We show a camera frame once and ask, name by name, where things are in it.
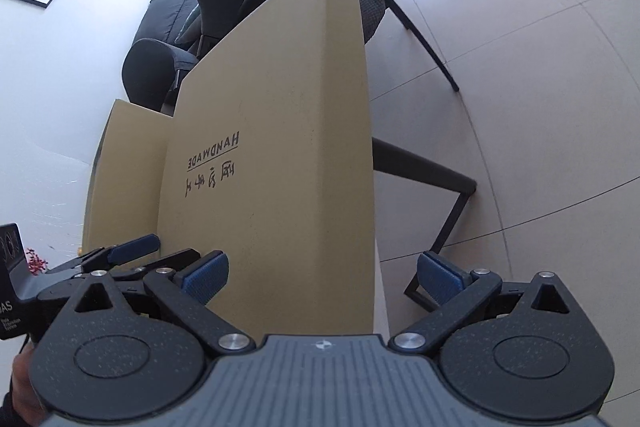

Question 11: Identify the tan cardboard shoe box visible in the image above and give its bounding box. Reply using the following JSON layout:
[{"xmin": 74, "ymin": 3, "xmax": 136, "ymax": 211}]
[{"xmin": 81, "ymin": 100, "xmax": 171, "ymax": 253}]

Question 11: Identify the black dining chair left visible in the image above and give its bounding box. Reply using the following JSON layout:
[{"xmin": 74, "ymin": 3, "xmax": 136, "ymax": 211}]
[{"xmin": 122, "ymin": 38, "xmax": 198, "ymax": 116}]

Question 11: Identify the red berry branch bouquet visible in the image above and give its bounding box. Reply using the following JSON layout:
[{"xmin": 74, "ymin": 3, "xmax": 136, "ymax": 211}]
[{"xmin": 25, "ymin": 248, "xmax": 48, "ymax": 275}]

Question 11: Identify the tan shoe box lid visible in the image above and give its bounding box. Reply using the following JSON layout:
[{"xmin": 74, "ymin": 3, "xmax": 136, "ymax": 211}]
[{"xmin": 158, "ymin": 0, "xmax": 375, "ymax": 339}]

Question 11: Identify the person's left hand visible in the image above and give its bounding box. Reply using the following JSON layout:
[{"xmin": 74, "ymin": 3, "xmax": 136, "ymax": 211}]
[{"xmin": 11, "ymin": 341, "xmax": 47, "ymax": 426}]

